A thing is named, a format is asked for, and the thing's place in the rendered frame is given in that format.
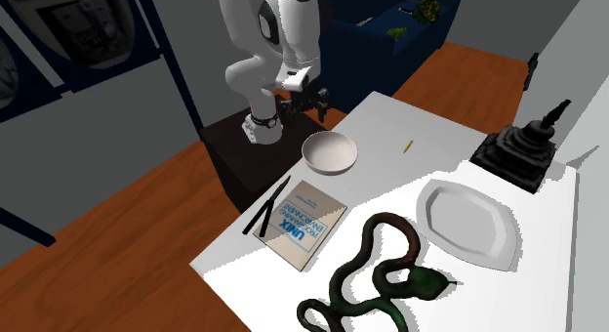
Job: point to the dark blue sofa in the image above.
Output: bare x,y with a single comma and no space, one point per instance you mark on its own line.
361,59

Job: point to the beige book with blue print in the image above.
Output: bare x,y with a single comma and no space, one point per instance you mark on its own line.
304,221

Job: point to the dark robot stand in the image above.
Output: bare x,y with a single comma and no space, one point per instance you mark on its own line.
247,164

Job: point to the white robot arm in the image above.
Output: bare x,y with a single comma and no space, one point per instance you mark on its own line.
295,31

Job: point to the dark green toy snake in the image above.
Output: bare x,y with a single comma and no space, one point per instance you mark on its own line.
413,247

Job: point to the yellow pencil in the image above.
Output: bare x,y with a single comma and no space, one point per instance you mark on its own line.
408,147

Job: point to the white bowl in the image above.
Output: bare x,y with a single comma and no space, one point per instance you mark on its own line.
329,152

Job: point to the white oval plate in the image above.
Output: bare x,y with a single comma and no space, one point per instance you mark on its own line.
468,224

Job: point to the black stepped tower figure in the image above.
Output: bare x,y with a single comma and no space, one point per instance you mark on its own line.
516,152

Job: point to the dark blue framed wall picture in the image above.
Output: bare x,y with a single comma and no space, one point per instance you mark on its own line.
85,26

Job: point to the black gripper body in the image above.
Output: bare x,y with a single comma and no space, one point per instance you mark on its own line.
308,98

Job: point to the black tongs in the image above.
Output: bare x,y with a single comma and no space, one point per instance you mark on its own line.
272,203

